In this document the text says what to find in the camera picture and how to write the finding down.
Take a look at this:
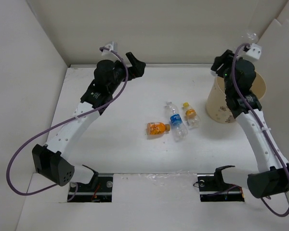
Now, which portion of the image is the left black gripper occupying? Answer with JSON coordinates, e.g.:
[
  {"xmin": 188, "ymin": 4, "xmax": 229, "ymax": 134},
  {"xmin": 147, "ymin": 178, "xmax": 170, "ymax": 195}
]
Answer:
[{"xmin": 108, "ymin": 52, "xmax": 145, "ymax": 94}]

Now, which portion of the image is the orange juice bottle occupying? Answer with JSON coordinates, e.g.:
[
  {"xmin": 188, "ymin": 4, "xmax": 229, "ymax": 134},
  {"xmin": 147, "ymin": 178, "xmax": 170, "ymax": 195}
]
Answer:
[{"xmin": 146, "ymin": 122, "xmax": 171, "ymax": 139}]

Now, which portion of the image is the clear bottle orange label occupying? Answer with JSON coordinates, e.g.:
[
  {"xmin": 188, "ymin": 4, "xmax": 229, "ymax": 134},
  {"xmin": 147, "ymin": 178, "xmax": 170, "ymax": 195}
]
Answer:
[{"xmin": 183, "ymin": 102, "xmax": 200, "ymax": 128}]

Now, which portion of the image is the small blue label bottle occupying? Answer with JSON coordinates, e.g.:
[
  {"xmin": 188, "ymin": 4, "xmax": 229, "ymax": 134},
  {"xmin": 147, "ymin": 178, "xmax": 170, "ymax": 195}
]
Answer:
[{"xmin": 165, "ymin": 102, "xmax": 188, "ymax": 141}]

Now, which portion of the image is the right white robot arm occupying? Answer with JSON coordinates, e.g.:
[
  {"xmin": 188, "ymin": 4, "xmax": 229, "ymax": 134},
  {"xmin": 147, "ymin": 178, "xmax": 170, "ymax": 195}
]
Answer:
[{"xmin": 211, "ymin": 50, "xmax": 289, "ymax": 198}]

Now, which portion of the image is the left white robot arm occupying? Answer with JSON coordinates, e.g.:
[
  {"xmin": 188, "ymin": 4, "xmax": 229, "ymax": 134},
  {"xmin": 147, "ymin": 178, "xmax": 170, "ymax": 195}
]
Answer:
[{"xmin": 32, "ymin": 52, "xmax": 146, "ymax": 191}]

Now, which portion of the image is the beige paper cup bin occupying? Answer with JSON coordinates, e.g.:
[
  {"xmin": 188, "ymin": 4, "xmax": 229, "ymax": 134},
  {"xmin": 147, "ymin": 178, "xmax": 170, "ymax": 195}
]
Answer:
[{"xmin": 206, "ymin": 72, "xmax": 266, "ymax": 124}]

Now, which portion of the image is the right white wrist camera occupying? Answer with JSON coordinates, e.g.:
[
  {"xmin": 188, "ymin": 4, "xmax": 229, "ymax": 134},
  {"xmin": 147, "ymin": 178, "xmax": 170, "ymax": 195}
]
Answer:
[{"xmin": 242, "ymin": 43, "xmax": 262, "ymax": 62}]

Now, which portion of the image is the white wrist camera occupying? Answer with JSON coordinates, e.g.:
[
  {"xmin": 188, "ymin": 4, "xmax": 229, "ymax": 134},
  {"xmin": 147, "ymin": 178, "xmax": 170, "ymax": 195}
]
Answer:
[
  {"xmin": 100, "ymin": 41, "xmax": 118, "ymax": 56},
  {"xmin": 242, "ymin": 43, "xmax": 262, "ymax": 62}
]

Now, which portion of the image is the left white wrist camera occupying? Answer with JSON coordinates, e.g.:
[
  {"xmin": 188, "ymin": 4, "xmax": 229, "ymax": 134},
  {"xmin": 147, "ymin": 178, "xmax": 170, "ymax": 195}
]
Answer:
[{"xmin": 100, "ymin": 41, "xmax": 118, "ymax": 56}]

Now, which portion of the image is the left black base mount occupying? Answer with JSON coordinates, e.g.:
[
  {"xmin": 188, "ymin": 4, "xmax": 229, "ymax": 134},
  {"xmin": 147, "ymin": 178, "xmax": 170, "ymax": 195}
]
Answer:
[{"xmin": 67, "ymin": 165, "xmax": 114, "ymax": 203}]

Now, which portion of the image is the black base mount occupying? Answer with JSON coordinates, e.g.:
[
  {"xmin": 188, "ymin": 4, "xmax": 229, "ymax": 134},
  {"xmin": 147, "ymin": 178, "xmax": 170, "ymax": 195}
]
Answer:
[
  {"xmin": 67, "ymin": 165, "xmax": 114, "ymax": 203},
  {"xmin": 193, "ymin": 165, "xmax": 245, "ymax": 202}
]

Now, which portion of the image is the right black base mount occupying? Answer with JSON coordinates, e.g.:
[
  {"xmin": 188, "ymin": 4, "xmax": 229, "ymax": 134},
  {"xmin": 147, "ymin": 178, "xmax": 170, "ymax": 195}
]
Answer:
[{"xmin": 193, "ymin": 165, "xmax": 245, "ymax": 202}]

